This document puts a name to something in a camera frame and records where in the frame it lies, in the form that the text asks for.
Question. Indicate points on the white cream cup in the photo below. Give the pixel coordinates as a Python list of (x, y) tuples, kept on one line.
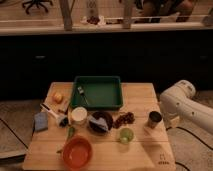
[(79, 115)]

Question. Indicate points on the orange plastic bowl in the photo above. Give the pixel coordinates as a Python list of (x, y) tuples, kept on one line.
[(77, 153)]

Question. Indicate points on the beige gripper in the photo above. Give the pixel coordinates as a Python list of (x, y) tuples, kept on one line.
[(171, 120)]

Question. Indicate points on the plate with dark food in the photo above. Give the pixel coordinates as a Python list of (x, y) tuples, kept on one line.
[(94, 20)]

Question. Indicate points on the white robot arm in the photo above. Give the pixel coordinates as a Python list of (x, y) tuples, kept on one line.
[(177, 99)]

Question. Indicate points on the green chili pepper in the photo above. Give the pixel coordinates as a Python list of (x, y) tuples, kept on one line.
[(71, 132)]

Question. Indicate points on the black office chair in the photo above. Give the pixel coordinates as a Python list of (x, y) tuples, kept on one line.
[(38, 3)]

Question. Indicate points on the green plastic tray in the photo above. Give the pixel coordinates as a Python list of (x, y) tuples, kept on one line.
[(102, 92)]

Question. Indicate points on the dark brown bowl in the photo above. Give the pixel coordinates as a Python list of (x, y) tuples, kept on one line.
[(101, 114)]

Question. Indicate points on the blue cloth in bowl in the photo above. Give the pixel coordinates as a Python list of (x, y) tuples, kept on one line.
[(100, 122)]

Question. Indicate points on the metal fork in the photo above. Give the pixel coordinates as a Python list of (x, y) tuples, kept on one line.
[(81, 92)]

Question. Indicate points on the metal cup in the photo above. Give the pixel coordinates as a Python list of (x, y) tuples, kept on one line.
[(154, 119)]

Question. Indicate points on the seated person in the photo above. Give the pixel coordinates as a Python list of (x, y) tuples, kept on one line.
[(153, 10)]

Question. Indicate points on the bunch of dark grapes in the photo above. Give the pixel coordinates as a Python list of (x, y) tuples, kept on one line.
[(127, 118)]

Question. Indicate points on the blue sponge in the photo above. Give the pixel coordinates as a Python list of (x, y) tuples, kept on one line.
[(41, 121)]

